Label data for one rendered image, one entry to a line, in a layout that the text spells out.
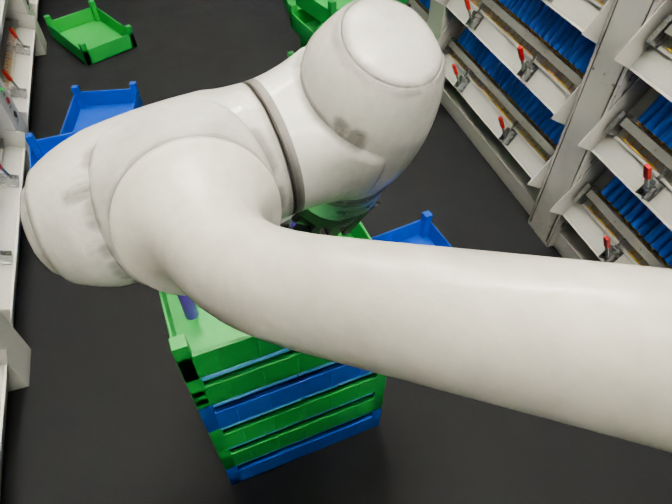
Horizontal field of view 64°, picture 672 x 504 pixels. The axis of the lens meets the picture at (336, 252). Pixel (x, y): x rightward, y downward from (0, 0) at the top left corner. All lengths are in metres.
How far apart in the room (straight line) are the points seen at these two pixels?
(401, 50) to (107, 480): 0.98
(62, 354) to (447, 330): 1.18
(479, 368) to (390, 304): 0.04
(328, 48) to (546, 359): 0.23
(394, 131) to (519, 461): 0.87
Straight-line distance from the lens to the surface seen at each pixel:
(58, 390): 1.28
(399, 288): 0.20
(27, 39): 2.25
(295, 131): 0.36
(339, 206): 0.47
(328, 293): 0.21
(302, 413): 0.92
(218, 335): 0.75
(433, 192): 1.53
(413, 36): 0.36
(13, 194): 1.57
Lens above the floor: 1.03
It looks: 49 degrees down
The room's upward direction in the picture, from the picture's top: straight up
